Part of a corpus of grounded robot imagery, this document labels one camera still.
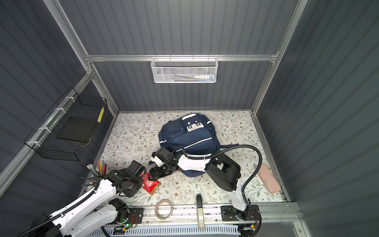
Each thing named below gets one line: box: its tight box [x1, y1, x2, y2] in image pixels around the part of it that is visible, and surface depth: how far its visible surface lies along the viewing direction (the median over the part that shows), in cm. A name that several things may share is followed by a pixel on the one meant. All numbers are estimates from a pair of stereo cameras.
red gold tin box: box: [140, 171, 161, 196], surface depth 84 cm
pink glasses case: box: [257, 163, 282, 194], surface depth 82 cm
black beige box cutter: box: [196, 193, 205, 229], surface depth 73 cm
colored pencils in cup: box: [86, 159, 111, 178], surface depth 79 cm
